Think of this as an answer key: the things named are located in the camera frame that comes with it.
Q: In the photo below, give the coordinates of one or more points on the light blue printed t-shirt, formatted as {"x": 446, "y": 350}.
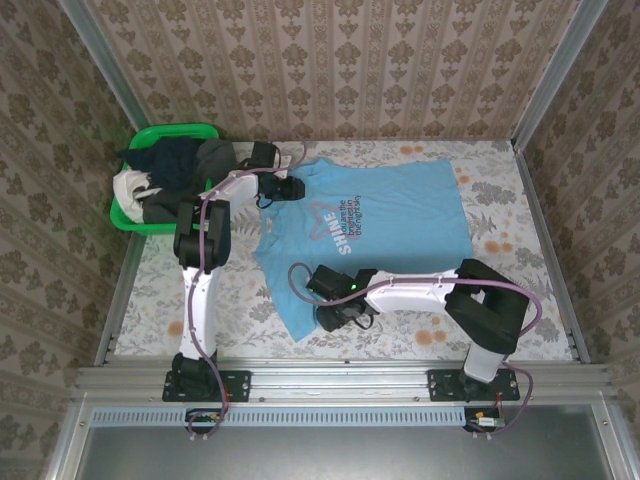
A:
{"x": 400, "y": 210}

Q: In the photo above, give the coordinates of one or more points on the green plastic laundry basket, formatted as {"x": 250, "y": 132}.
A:
{"x": 150, "y": 227}

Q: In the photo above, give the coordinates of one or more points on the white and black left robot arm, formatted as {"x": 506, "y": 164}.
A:
{"x": 200, "y": 310}

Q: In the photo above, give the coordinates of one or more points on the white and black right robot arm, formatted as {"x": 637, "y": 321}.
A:
{"x": 410, "y": 300}

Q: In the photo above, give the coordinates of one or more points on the floral patterned table cover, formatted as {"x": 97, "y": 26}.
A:
{"x": 350, "y": 350}

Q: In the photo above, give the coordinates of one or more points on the pile of dark clothes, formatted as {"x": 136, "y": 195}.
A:
{"x": 215, "y": 160}

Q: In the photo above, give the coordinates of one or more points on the navy blue t-shirt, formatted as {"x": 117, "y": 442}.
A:
{"x": 172, "y": 162}

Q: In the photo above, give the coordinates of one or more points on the grey metal sheet panel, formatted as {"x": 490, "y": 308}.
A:
{"x": 340, "y": 455}

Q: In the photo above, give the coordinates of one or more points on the white t-shirt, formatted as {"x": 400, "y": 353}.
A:
{"x": 125, "y": 192}

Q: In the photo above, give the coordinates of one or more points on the small connector circuit board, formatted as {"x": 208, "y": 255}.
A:
{"x": 487, "y": 421}
{"x": 205, "y": 420}

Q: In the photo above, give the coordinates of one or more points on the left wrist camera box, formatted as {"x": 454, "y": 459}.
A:
{"x": 262, "y": 154}

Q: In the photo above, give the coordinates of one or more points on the aluminium front mounting rail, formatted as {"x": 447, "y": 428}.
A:
{"x": 340, "y": 380}

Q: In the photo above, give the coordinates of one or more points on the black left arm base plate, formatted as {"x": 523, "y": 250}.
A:
{"x": 240, "y": 385}

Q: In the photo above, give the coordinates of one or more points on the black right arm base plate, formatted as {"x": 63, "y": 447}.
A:
{"x": 440, "y": 385}

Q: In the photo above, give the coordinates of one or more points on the aluminium frame post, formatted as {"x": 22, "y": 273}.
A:
{"x": 555, "y": 70}
{"x": 110, "y": 70}

